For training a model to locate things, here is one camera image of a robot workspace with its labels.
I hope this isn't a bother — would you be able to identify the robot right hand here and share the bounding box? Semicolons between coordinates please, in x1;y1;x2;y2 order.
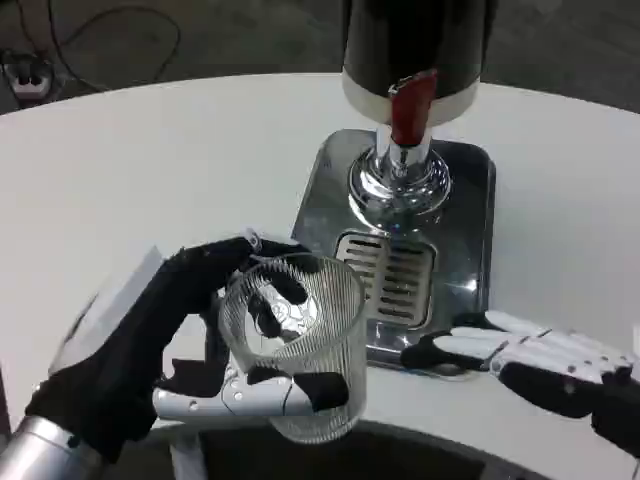
400;309;640;460

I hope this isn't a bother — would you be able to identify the black cable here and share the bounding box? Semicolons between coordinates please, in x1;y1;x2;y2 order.
29;0;182;94

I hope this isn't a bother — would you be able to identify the clear ribbed glass cup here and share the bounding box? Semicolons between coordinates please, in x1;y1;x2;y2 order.
217;253;370;445

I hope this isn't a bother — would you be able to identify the black drink dispenser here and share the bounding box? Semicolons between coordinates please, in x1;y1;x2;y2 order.
342;0;497;237

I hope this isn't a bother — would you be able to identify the red dispenser tap handle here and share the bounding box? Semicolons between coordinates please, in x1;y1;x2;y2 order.
388;68;439;148

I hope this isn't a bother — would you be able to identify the steel drip tray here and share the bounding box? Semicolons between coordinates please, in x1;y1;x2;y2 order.
289;128;498;370

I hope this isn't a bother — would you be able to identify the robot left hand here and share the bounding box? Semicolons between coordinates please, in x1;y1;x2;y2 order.
24;227;350;464

